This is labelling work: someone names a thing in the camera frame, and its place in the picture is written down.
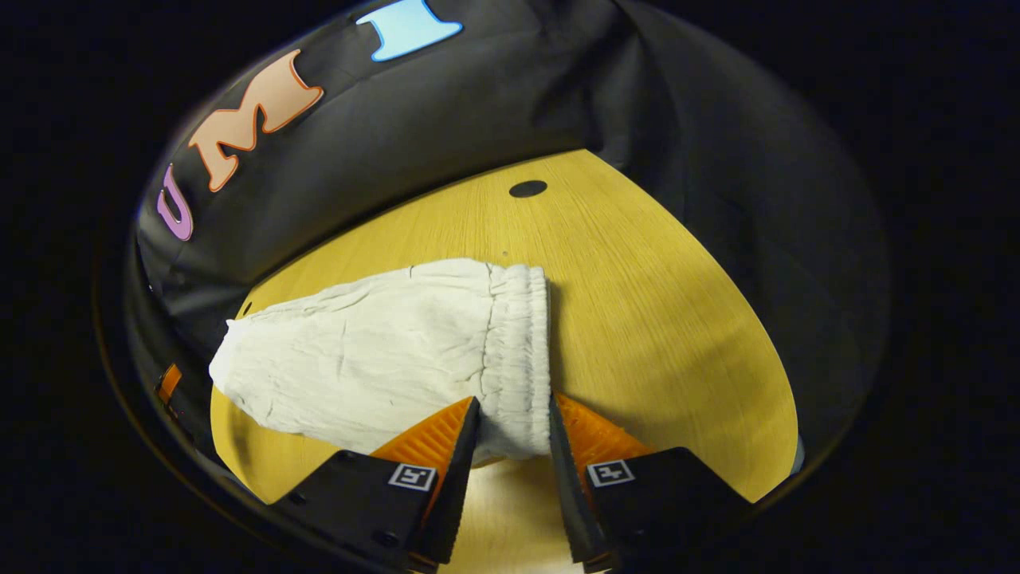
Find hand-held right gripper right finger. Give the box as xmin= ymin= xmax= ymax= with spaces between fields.
xmin=547 ymin=392 xmax=754 ymax=573

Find black backdrop cloth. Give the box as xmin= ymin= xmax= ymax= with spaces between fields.
xmin=131 ymin=0 xmax=892 ymax=479

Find white jeans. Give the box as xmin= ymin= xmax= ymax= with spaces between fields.
xmin=209 ymin=258 xmax=553 ymax=463

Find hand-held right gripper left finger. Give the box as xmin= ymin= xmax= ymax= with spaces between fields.
xmin=267 ymin=396 xmax=482 ymax=571

